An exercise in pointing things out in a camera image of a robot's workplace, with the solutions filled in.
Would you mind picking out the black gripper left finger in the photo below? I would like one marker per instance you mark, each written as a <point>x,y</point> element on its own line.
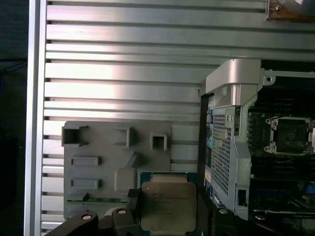
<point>118,221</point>

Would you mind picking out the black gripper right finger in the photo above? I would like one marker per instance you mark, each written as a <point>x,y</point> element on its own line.
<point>216,221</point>

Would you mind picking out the silver green CPU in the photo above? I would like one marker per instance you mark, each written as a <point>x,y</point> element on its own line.
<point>168,204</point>

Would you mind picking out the CPU socket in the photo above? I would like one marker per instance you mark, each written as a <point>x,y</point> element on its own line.
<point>290,135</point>

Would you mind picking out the dark motherboard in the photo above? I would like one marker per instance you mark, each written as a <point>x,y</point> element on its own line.
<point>270,196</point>

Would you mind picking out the open PC case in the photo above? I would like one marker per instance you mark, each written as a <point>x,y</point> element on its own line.
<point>241,159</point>

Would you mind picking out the grey plastic parts rack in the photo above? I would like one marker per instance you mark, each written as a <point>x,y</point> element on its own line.
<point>110,147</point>

